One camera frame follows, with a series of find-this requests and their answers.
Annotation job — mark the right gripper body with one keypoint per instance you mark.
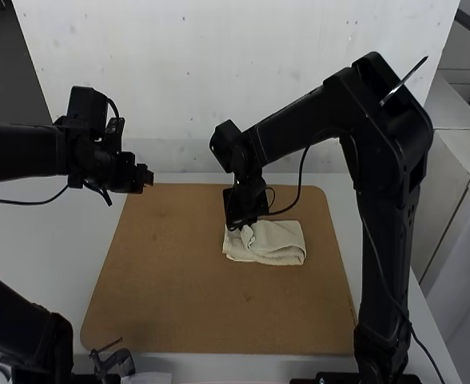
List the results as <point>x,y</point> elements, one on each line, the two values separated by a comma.
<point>245,202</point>

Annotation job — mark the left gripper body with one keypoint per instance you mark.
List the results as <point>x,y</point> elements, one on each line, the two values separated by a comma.
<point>117,172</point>

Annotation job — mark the pale towel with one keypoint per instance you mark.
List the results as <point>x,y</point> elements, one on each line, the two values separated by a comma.
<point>275,244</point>

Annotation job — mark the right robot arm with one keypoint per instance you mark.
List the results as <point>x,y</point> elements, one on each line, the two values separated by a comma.
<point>383,168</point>

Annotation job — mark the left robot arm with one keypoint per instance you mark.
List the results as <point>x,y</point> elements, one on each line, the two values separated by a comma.
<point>19,148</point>

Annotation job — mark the cork mat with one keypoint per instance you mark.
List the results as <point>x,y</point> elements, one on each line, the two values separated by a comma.
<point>179,280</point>

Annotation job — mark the black clamp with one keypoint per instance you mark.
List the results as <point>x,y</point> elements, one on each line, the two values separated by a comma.
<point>111,356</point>

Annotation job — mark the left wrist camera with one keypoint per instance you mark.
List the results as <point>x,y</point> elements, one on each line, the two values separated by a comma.
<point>114,130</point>

